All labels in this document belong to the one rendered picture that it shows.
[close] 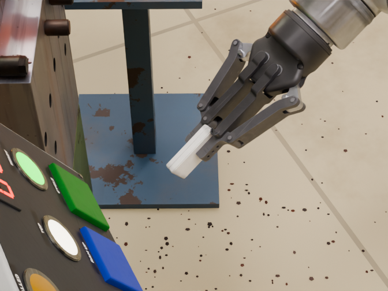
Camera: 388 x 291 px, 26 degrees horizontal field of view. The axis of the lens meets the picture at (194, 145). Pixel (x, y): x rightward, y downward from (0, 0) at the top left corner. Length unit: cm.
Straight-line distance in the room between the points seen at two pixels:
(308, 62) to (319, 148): 141
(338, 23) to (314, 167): 139
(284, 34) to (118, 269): 32
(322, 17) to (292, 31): 4
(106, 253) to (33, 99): 42
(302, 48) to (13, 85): 49
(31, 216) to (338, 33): 40
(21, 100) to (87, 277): 49
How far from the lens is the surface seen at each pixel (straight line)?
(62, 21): 140
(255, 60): 100
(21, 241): 79
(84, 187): 103
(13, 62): 126
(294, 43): 97
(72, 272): 84
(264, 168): 231
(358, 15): 97
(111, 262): 93
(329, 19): 96
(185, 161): 101
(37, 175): 93
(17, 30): 135
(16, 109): 131
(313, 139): 239
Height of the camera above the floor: 181
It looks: 50 degrees down
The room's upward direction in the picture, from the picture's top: straight up
